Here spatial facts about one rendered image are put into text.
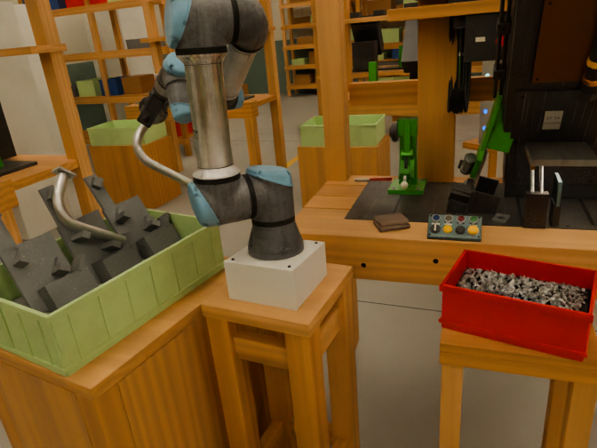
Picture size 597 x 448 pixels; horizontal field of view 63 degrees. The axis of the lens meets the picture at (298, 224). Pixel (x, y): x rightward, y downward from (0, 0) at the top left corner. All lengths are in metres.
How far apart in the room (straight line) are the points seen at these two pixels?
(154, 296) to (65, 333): 0.27
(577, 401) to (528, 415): 0.98
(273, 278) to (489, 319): 0.52
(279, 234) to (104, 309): 0.48
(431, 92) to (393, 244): 0.71
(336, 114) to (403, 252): 0.77
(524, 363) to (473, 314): 0.15
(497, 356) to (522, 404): 1.10
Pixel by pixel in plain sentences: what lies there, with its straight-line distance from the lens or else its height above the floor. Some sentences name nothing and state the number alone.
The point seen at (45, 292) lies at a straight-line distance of 1.48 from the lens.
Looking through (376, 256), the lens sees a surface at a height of 0.84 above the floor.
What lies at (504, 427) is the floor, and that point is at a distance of 2.21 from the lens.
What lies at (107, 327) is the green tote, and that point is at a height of 0.85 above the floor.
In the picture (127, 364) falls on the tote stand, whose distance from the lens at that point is 1.31.
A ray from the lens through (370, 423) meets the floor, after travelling 2.15.
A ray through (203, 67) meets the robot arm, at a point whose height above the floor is 1.45.
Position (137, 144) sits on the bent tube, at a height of 1.19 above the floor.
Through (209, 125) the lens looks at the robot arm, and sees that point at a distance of 1.15.
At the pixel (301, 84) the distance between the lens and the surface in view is 11.78.
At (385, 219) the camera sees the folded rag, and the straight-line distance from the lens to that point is 1.55.
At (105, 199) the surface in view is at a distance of 1.69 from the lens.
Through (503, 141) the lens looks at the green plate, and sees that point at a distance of 1.63.
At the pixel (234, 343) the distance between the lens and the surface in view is 1.38.
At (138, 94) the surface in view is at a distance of 7.20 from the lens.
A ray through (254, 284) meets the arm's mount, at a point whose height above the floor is 0.91.
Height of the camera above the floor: 1.51
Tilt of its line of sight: 22 degrees down
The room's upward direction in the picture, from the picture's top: 5 degrees counter-clockwise
